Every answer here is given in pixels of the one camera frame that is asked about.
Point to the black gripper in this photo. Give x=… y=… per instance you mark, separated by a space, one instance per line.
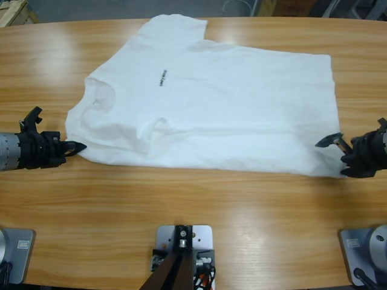
x=42 y=149
x=367 y=157

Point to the white t-shirt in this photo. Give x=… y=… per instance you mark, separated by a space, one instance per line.
x=211 y=105

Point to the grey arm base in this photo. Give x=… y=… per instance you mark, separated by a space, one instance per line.
x=18 y=253
x=366 y=244

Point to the light wooden pallet stack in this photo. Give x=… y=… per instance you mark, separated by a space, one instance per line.
x=15 y=15

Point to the brown cardboard box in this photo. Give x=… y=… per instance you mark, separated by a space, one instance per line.
x=290 y=6

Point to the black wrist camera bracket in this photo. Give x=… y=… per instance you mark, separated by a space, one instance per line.
x=382 y=124
x=31 y=119

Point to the grey metal frame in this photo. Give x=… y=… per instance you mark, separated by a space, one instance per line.
x=362 y=9

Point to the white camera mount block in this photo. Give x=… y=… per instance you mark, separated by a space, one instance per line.
x=202 y=238

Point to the dark brown camera post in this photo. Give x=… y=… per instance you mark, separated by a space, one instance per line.
x=178 y=266

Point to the grey metal post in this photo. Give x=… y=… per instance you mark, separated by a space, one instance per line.
x=255 y=7

